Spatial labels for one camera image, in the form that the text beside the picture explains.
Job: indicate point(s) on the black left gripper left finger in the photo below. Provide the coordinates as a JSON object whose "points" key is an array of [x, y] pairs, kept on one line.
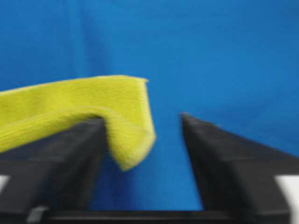
{"points": [[55, 173]]}

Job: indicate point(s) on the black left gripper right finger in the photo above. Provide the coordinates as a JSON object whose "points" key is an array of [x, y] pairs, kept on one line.
{"points": [[252, 182]]}

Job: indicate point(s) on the yellow-green microfiber towel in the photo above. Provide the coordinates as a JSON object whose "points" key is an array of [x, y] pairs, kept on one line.
{"points": [[33, 112]]}

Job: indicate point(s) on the blue table cloth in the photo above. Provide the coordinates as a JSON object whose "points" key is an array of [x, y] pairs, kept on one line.
{"points": [[234, 63]]}

